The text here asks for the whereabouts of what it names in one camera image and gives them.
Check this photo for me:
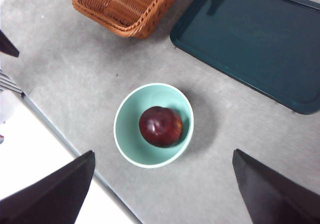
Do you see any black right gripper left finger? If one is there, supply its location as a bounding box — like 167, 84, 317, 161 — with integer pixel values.
0, 150, 96, 224

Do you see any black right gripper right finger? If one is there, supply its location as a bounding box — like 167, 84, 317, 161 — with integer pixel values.
232, 148, 320, 224

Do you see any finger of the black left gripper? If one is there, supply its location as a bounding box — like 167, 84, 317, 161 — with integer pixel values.
0, 30, 20, 58

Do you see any teal ribbed bowl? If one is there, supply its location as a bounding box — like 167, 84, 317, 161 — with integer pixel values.
113, 83, 195, 169

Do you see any dark purple plum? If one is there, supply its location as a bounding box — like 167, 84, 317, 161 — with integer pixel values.
138, 106, 184, 148

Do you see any brown wicker basket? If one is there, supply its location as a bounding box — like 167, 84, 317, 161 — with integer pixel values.
72, 0, 191, 39

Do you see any black rectangular tray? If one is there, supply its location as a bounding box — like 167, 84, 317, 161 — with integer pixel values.
169, 0, 320, 115

